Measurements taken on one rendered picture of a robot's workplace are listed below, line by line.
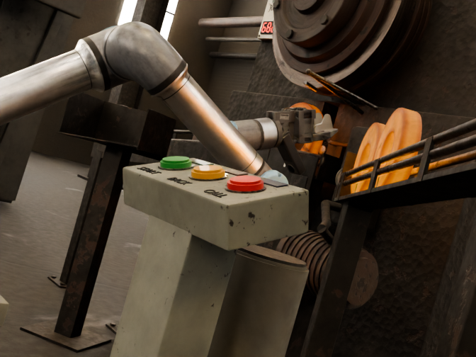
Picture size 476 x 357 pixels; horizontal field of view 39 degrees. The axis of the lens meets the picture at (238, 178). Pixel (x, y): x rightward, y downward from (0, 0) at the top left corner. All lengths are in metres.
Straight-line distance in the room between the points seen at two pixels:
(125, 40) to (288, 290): 0.64
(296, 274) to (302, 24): 0.99
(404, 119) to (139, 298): 0.55
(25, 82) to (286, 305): 0.73
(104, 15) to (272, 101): 10.51
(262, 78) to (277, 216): 1.51
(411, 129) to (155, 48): 0.51
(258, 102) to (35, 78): 0.89
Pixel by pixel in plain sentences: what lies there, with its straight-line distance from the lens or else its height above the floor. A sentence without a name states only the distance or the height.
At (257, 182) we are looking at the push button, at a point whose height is 0.61.
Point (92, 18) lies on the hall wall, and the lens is 12.35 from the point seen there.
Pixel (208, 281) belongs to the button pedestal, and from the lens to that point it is 0.76.
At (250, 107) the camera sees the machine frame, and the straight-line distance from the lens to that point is 2.11.
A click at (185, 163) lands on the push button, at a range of 0.83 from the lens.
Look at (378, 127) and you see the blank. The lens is 1.29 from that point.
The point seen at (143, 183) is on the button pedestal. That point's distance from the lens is 0.81.
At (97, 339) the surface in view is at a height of 0.01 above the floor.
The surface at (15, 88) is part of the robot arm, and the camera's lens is 1.37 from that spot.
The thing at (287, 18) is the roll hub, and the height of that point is 1.04.
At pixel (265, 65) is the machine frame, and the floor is 0.98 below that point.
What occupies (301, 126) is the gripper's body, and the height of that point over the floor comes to 0.76.
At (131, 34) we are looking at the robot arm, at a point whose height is 0.81.
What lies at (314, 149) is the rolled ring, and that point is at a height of 0.73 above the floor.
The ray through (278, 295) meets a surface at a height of 0.48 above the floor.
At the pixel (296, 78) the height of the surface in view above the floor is 0.90.
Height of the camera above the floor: 0.61
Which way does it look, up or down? level
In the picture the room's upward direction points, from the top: 16 degrees clockwise
